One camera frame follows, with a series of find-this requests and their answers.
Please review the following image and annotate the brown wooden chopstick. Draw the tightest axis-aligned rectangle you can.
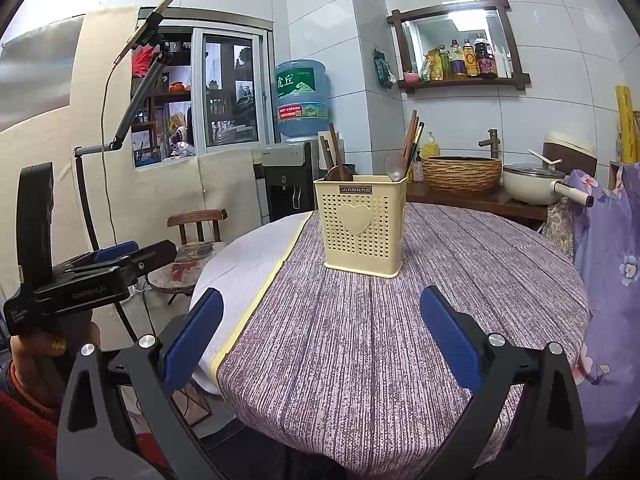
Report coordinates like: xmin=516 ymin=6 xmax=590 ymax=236
xmin=329 ymin=122 xmax=347 ymax=181

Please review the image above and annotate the left hand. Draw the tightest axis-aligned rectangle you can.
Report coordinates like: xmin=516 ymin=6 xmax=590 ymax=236
xmin=8 ymin=320 xmax=101 ymax=409

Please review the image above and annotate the wooden chair with cushion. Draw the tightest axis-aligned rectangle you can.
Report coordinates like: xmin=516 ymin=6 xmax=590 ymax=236
xmin=145 ymin=209 xmax=228 ymax=304

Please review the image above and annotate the purple striped tablecloth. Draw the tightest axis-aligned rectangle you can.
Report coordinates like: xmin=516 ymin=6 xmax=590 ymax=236
xmin=206 ymin=204 xmax=590 ymax=479

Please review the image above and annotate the wooden side counter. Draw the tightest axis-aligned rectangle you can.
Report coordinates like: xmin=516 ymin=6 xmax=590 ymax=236
xmin=407 ymin=182 xmax=547 ymax=226

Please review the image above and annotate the cream perforated utensil holder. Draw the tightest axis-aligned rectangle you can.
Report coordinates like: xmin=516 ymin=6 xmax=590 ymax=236
xmin=314 ymin=176 xmax=407 ymax=278

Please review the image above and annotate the water dispenser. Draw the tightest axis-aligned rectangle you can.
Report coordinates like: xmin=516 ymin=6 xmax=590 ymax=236
xmin=258 ymin=140 xmax=319 ymax=221

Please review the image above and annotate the woven basket sink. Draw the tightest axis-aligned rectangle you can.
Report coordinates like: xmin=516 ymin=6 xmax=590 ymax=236
xmin=422 ymin=156 xmax=502 ymax=194

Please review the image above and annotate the white pot with lid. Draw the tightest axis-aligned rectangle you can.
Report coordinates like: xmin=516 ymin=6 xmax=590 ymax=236
xmin=502 ymin=165 xmax=594 ymax=207

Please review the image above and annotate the purple floral cloth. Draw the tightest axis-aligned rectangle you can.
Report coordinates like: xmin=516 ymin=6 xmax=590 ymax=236
xmin=541 ymin=164 xmax=639 ymax=471

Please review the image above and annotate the yellow soap bottle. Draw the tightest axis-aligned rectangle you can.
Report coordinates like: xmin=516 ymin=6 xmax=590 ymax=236
xmin=421 ymin=131 xmax=440 ymax=159

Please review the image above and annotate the brass faucet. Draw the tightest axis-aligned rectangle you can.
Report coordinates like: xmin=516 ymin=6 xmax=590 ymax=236
xmin=478 ymin=128 xmax=501 ymax=159

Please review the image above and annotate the blue water jug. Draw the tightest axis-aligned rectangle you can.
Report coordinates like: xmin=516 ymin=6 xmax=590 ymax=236
xmin=274 ymin=60 xmax=330 ymax=142

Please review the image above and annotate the phone on stand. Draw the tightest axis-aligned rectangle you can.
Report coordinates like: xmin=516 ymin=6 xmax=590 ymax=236
xmin=74 ymin=0 xmax=174 ymax=250

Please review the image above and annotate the wooden wall shelf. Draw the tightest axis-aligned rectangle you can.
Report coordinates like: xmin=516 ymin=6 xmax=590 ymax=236
xmin=387 ymin=0 xmax=532 ymax=94

